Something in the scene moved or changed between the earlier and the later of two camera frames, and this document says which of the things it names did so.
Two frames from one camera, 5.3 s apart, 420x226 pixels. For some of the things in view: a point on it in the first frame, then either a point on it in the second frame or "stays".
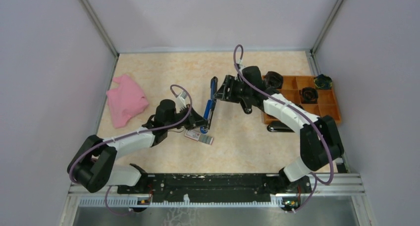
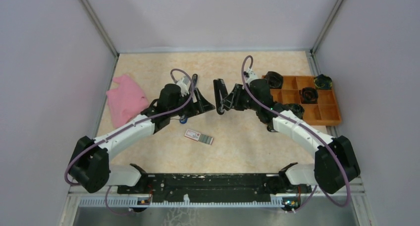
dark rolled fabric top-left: x=273 y=79 stays
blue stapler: x=211 y=106 -> x=183 y=119
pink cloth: x=126 y=100 stays
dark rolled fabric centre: x=309 y=95 stays
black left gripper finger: x=196 y=119 -> x=202 y=105
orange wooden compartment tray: x=292 y=85 stays
